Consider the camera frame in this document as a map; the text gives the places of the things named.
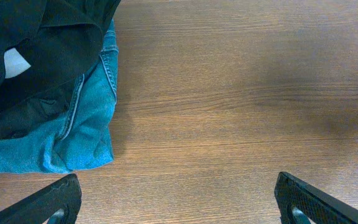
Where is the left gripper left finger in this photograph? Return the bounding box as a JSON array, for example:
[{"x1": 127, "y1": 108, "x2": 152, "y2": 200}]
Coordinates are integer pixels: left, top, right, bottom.
[{"x1": 0, "y1": 174, "x2": 81, "y2": 223}]

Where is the black t-shirt with logo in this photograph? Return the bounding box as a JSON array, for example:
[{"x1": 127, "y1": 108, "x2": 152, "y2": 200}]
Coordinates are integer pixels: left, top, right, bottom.
[{"x1": 0, "y1": 0, "x2": 119, "y2": 139}]

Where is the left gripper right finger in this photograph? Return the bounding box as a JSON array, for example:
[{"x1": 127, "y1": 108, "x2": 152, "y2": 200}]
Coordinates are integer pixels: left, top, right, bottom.
[{"x1": 274, "y1": 172, "x2": 358, "y2": 224}]

